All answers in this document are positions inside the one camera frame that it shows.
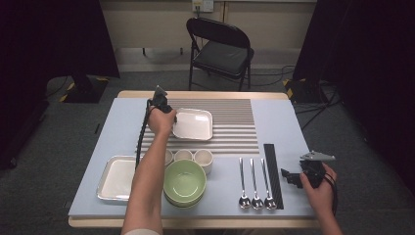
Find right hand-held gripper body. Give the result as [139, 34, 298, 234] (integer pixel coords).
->
[300, 150, 336, 189]

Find person's left hand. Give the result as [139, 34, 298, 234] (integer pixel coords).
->
[147, 107, 178, 137]

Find hand-held gripper cable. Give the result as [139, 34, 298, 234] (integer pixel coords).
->
[326, 172, 340, 216]
[135, 99, 155, 170]

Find striped placemat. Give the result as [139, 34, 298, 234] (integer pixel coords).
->
[134, 98, 260, 155]

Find black floor cable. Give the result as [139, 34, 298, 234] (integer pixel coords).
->
[249, 65, 297, 88]
[293, 87, 344, 131]

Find white wall socket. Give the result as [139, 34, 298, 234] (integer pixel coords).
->
[191, 0, 214, 14]

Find silver spoon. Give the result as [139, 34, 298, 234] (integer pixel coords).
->
[259, 158, 278, 211]
[238, 157, 252, 210]
[249, 158, 264, 211]

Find white square plate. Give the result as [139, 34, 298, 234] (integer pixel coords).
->
[96, 155, 141, 202]
[171, 107, 214, 141]

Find left hand-held gripper cable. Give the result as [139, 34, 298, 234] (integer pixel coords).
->
[135, 99, 155, 170]

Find person's right hand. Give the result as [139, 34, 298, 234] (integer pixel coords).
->
[300, 163, 337, 216]

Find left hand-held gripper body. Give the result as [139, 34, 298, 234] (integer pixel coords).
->
[148, 85, 174, 115]

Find light blue table cover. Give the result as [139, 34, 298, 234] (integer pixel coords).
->
[68, 97, 317, 219]

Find black folding chair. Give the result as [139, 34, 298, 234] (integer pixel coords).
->
[185, 17, 255, 92]

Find row of black chopsticks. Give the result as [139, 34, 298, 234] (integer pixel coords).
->
[262, 143, 285, 211]

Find black curtain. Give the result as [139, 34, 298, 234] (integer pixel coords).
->
[0, 0, 120, 170]
[292, 0, 415, 197]

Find right hand-held gripper cable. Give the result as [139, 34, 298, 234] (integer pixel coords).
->
[326, 172, 340, 216]

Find black stand base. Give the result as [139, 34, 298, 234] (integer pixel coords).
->
[283, 77, 331, 105]
[58, 72, 111, 105]

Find wooden table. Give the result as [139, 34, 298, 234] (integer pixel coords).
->
[68, 90, 319, 229]

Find person's white sleeve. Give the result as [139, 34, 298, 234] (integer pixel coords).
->
[123, 228, 161, 235]

